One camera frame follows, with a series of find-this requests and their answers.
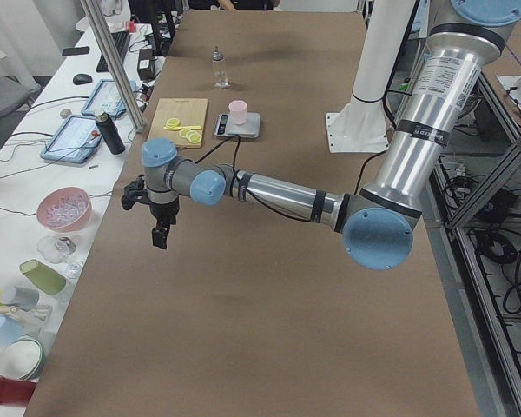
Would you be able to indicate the wine glass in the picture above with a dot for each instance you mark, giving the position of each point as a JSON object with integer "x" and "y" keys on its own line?
{"x": 59, "y": 250}

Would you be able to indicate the teach pendant far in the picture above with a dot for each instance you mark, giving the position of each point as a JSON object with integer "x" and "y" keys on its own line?
{"x": 104, "y": 96}

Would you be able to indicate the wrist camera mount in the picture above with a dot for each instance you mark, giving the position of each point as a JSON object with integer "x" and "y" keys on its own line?
{"x": 134, "y": 192}

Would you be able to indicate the light blue cup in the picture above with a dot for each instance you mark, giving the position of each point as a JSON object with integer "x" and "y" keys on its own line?
{"x": 10, "y": 330}

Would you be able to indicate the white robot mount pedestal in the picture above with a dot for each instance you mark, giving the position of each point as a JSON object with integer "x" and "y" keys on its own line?
{"x": 360, "y": 127}

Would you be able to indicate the yellow plastic knife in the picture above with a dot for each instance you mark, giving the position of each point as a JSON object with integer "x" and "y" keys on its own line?
{"x": 179, "y": 127}

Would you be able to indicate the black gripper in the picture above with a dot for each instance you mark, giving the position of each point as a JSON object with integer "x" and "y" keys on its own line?
{"x": 164, "y": 212}

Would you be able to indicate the black computer mouse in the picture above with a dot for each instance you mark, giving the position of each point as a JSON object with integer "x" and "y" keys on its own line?
{"x": 81, "y": 79}

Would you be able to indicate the teach pendant near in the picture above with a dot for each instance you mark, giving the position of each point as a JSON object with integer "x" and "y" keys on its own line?
{"x": 75, "y": 142}

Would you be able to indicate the pink bowl with ice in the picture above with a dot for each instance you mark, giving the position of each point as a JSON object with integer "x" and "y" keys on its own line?
{"x": 64, "y": 210}

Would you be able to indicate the black water bottle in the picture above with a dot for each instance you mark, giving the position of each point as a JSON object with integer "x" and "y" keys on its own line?
{"x": 109, "y": 132}

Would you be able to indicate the bamboo cutting board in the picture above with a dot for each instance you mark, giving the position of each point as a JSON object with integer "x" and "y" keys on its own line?
{"x": 181, "y": 120}

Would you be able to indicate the black phone on desk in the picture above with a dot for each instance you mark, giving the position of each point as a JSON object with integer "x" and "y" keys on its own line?
{"x": 75, "y": 51}

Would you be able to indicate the silver kitchen scale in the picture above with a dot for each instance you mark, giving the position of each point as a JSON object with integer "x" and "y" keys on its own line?
{"x": 226, "y": 127}

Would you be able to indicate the aluminium frame post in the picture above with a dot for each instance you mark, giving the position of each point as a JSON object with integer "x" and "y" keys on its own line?
{"x": 107, "y": 47}

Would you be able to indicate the pink plastic cup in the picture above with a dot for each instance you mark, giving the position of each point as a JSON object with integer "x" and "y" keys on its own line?
{"x": 238, "y": 111}

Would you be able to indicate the grey cup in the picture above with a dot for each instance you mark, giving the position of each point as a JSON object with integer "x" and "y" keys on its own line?
{"x": 23, "y": 298}

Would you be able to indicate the glass sauce bottle metal spout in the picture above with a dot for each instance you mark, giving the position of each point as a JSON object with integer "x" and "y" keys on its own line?
{"x": 220, "y": 69}

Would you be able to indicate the white green rim bowl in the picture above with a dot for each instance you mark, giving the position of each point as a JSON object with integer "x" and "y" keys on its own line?
{"x": 22, "y": 360}

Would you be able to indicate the red cylinder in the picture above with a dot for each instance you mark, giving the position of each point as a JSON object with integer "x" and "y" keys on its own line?
{"x": 15, "y": 393}

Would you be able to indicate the teach pendant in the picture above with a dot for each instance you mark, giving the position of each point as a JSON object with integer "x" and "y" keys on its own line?
{"x": 104, "y": 96}
{"x": 75, "y": 142}

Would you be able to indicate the beige round puck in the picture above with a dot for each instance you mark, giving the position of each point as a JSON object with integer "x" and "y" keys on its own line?
{"x": 65, "y": 113}

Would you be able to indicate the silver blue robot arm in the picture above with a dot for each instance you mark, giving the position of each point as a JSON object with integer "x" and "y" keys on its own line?
{"x": 377, "y": 222}

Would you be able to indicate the green cup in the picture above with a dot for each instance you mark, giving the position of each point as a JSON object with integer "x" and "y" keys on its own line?
{"x": 43, "y": 277}

